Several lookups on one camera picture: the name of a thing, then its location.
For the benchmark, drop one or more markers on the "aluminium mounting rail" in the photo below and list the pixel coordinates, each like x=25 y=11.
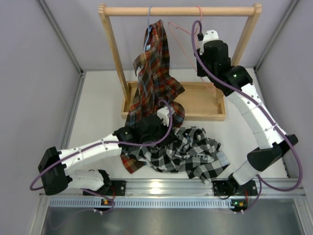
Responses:
x=190 y=188

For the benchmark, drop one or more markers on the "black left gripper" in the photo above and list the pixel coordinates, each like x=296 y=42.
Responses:
x=170 y=137

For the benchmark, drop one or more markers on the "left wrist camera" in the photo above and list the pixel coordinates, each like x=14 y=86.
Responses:
x=164 y=114

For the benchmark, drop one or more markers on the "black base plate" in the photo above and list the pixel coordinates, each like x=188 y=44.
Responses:
x=226 y=188
x=116 y=187

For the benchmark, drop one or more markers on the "blue wire hanger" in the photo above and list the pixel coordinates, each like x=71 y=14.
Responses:
x=148 y=28

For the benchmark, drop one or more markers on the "grey slotted cable duct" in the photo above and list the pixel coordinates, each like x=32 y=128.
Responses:
x=89 y=202

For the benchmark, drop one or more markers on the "black white checkered shirt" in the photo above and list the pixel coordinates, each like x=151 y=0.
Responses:
x=191 y=152

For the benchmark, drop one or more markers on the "brown red plaid shirt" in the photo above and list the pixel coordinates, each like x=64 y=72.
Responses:
x=154 y=81

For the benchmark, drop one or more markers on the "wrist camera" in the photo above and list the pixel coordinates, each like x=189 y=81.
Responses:
x=208 y=36
x=164 y=114

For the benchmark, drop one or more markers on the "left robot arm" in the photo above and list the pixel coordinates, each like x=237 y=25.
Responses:
x=63 y=169

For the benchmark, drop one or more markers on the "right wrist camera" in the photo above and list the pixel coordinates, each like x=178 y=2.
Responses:
x=208 y=36

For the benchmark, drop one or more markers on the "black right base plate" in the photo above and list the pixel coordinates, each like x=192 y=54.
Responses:
x=226 y=188

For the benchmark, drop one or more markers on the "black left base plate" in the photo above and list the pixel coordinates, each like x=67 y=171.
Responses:
x=116 y=187

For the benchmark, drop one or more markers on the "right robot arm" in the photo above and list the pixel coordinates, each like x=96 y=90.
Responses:
x=237 y=86

